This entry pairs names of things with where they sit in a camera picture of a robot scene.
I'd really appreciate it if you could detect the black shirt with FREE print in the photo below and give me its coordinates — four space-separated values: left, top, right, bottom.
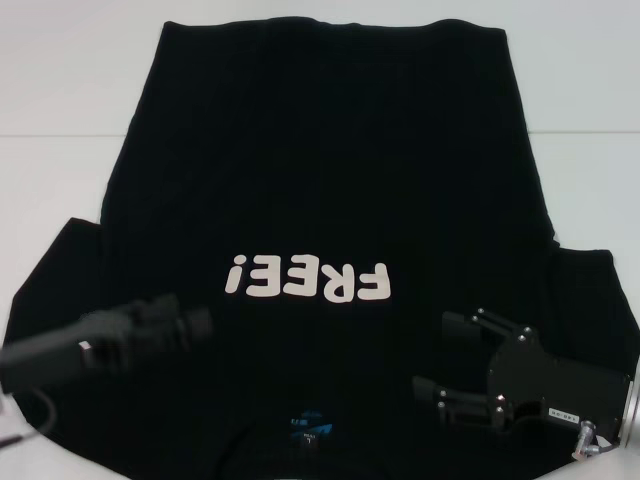
1 18 640 480

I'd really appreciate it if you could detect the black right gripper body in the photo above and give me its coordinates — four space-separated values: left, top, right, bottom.
487 327 634 445

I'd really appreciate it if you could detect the grey cable with silver plug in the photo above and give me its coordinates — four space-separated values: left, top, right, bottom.
571 419 615 459

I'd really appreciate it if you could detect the thin cable with brown sleeve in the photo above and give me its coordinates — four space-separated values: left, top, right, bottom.
0 387 57 447

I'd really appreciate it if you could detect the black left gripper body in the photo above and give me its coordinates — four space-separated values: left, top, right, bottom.
74 303 152 375

